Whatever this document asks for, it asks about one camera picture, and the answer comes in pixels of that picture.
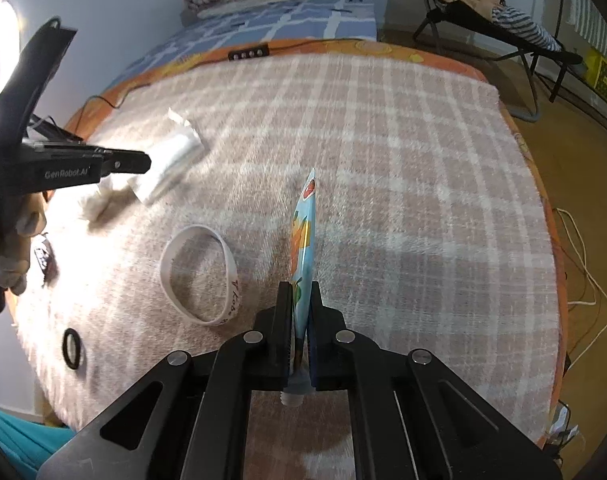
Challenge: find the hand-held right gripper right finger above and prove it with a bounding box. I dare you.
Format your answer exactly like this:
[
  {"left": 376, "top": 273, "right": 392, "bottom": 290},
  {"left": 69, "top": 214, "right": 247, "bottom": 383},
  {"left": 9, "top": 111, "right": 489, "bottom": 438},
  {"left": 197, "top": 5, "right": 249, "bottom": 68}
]
[{"left": 308, "top": 280, "right": 564, "bottom": 480}]

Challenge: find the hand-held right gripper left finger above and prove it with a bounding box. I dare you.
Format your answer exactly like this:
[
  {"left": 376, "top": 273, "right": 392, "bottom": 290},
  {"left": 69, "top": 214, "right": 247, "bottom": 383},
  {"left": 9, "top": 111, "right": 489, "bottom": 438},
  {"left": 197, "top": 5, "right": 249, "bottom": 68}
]
[{"left": 36, "top": 282, "right": 297, "bottom": 480}]

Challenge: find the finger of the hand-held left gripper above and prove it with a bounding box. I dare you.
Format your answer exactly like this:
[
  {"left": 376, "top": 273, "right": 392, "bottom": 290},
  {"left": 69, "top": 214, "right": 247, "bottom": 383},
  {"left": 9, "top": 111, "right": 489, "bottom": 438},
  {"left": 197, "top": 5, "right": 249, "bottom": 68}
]
[
  {"left": 0, "top": 17, "right": 79, "bottom": 146},
  {"left": 86, "top": 146, "right": 153, "bottom": 178}
]

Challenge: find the long white packet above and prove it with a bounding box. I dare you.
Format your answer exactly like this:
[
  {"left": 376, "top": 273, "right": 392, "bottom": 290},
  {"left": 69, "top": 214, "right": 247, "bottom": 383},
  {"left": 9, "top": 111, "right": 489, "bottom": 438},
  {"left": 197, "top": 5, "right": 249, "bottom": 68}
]
[{"left": 131, "top": 107, "right": 205, "bottom": 206}]

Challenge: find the orange print blue tube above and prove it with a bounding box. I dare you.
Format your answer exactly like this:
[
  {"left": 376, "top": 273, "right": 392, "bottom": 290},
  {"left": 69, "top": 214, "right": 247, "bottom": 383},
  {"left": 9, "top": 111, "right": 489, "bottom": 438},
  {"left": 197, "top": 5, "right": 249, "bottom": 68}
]
[{"left": 284, "top": 167, "right": 318, "bottom": 406}]

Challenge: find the person's left hand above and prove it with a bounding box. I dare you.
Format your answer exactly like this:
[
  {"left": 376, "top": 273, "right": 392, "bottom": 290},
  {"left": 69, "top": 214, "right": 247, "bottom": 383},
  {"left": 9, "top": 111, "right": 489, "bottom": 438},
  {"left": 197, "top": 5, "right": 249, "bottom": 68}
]
[{"left": 0, "top": 192, "right": 49, "bottom": 296}]

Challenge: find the white wristband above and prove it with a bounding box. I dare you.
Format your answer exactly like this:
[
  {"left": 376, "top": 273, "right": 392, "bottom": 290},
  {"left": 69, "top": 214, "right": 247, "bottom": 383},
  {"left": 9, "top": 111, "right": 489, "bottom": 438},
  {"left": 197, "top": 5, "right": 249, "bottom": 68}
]
[{"left": 160, "top": 225, "right": 240, "bottom": 327}]

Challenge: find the black power strip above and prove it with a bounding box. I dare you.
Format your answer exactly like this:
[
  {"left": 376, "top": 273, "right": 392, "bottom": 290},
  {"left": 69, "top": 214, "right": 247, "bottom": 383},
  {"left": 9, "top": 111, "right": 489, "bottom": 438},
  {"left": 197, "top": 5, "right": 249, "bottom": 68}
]
[{"left": 228, "top": 45, "right": 272, "bottom": 62}]

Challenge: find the plaid fringed tablecloth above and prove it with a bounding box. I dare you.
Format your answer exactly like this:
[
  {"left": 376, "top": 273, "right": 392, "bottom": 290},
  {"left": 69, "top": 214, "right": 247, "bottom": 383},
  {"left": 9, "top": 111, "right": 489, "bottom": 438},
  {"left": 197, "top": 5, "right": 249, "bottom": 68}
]
[{"left": 14, "top": 52, "right": 564, "bottom": 480}]

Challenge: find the bed with blue checked sheet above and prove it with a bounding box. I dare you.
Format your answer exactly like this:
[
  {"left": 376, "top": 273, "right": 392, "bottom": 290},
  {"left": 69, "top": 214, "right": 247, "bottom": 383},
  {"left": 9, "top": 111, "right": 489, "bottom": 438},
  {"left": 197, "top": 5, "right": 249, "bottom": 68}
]
[{"left": 134, "top": 0, "right": 379, "bottom": 68}]

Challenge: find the white folded blanket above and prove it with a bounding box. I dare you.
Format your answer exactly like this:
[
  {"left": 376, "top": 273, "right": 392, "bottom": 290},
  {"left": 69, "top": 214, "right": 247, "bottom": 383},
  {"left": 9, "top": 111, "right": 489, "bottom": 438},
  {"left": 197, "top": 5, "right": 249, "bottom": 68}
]
[{"left": 196, "top": 0, "right": 345, "bottom": 19}]

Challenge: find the teal cloth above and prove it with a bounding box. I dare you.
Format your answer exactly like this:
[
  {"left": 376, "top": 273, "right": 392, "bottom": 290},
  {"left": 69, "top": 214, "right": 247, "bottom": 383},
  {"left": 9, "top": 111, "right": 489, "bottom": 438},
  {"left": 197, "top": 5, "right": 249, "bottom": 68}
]
[{"left": 0, "top": 402, "right": 59, "bottom": 478}]

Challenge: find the black folding chair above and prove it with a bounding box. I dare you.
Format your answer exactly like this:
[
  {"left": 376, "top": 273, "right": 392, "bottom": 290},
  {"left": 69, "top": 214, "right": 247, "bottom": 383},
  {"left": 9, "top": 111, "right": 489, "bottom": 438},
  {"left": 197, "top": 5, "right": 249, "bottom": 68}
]
[{"left": 413, "top": 0, "right": 584, "bottom": 121}]

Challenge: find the striped cloth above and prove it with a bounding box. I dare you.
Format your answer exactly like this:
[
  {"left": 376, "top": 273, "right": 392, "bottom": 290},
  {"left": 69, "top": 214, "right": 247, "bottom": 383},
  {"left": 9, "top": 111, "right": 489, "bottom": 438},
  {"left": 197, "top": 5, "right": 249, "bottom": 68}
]
[{"left": 491, "top": 5, "right": 564, "bottom": 53}]

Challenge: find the yellow crate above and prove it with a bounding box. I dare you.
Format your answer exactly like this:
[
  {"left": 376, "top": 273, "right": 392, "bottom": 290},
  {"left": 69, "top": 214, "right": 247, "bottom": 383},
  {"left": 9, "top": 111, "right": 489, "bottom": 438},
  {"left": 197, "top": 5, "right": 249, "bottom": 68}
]
[{"left": 581, "top": 47, "right": 607, "bottom": 111}]

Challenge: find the black ring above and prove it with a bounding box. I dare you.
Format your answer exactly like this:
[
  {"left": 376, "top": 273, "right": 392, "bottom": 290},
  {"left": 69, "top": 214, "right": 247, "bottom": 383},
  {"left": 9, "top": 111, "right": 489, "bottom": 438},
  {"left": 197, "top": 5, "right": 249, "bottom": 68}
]
[{"left": 62, "top": 328, "right": 84, "bottom": 371}]

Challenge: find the white floor cable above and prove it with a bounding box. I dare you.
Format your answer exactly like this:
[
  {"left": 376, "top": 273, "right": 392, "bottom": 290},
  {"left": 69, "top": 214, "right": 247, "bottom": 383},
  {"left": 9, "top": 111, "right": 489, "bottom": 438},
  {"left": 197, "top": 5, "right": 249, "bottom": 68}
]
[{"left": 553, "top": 207, "right": 607, "bottom": 361}]

